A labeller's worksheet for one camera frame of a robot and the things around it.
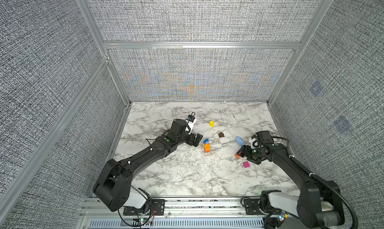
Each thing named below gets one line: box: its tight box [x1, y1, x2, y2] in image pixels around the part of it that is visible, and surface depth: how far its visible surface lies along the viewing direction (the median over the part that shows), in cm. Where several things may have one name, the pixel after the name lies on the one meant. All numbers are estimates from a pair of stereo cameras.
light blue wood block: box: [234, 136, 244, 146], surface depth 99 cm
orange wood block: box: [204, 143, 211, 152], surface depth 94 cm
